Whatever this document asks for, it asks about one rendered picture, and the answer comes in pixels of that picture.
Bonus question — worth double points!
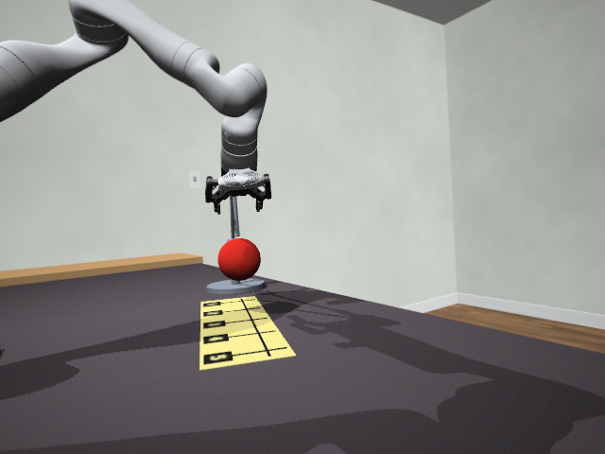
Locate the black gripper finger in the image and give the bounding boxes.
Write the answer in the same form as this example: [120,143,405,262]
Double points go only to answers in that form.
[243,174,271,212]
[205,176,236,215]

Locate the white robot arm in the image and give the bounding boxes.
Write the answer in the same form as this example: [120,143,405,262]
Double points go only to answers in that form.
[0,0,268,191]

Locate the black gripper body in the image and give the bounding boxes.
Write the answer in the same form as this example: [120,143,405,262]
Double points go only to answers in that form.
[221,168,248,197]

